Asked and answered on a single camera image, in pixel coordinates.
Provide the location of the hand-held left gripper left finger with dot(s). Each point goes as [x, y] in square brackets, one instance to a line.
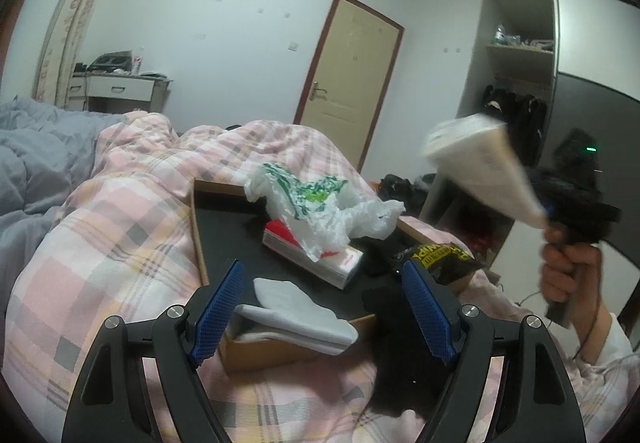
[215, 318]

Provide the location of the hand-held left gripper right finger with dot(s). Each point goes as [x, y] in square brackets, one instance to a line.
[430, 318]

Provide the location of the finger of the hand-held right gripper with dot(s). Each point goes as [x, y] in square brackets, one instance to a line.
[547, 211]

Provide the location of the black yellow snack packet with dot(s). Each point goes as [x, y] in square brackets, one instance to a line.
[442, 263]

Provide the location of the grey sock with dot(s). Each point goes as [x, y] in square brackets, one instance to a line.
[310, 330]
[285, 295]

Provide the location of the cardboard box with black inside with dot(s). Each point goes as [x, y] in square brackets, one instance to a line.
[225, 243]

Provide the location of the person's right forearm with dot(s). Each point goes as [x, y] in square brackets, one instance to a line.
[610, 348]

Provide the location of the person's right hand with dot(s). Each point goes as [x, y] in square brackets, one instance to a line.
[560, 273]

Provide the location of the black cloth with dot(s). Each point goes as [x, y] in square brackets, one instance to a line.
[405, 363]
[380, 255]

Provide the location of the red bag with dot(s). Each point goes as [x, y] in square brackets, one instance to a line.
[482, 235]

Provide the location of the hanging black clothes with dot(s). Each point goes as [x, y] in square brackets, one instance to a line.
[515, 118]

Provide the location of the red white tissue pack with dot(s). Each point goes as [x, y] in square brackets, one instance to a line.
[340, 263]

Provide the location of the black bag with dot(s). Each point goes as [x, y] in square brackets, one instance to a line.
[405, 193]

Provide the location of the grey wardrobe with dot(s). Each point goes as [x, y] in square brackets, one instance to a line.
[590, 73]

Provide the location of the pink plaid blanket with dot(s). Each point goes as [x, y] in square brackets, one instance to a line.
[125, 223]

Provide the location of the white green plastic bag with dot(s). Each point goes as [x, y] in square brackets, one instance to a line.
[320, 208]

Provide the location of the clutter on wardrobe shelf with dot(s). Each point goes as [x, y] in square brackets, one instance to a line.
[520, 40]

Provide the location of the grey-blue duvet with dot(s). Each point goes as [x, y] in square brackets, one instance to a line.
[40, 158]

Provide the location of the cream door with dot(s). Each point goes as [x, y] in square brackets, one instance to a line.
[350, 73]

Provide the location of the white desk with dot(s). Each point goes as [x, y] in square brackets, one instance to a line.
[120, 90]

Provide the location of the black box on desk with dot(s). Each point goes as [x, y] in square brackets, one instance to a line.
[110, 61]

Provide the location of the floral curtain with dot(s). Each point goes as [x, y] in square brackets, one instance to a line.
[70, 23]

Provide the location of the wall light switch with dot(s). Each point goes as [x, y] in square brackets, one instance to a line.
[294, 45]

